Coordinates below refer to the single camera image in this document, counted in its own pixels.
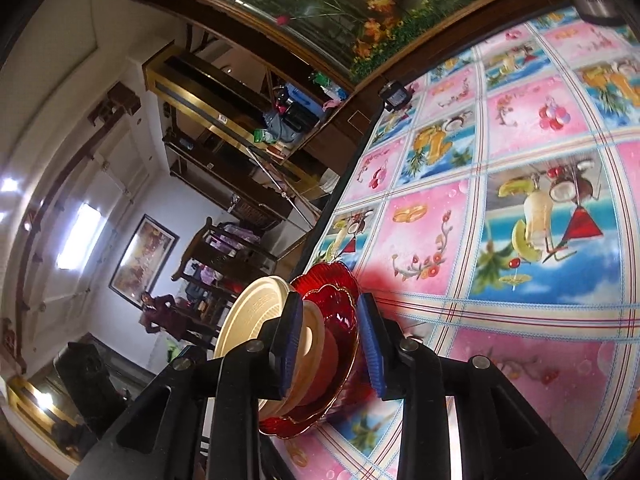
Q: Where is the large red glass plate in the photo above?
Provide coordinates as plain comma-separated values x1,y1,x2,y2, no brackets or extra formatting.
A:
257,260,376,441

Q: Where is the small red glass plate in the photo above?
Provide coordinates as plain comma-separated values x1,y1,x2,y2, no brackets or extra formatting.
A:
285,282,360,423

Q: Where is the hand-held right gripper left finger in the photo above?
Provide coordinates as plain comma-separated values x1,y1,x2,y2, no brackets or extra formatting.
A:
67,291,306,480

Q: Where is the metal mop handle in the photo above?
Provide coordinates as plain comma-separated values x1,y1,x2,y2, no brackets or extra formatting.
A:
247,145,321,226

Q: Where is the wooden sideboard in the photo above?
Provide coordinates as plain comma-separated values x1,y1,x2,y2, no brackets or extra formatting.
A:
280,80,391,181

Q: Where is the framed wall picture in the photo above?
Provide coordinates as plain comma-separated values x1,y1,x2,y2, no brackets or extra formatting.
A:
108,214,180,306

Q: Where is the fish tank with plants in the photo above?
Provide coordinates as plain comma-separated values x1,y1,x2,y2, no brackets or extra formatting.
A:
132,0,556,86

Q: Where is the small black adapter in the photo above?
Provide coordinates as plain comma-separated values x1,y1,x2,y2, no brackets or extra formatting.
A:
378,80,415,111

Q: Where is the rectangular ceiling light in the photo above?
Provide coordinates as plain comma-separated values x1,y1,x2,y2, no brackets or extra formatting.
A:
55,202,103,271

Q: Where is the gold trimmed display cabinet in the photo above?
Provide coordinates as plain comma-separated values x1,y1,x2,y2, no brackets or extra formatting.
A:
142,45,321,186

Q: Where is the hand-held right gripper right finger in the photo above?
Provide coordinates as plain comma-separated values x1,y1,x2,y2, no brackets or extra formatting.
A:
356,292,588,480

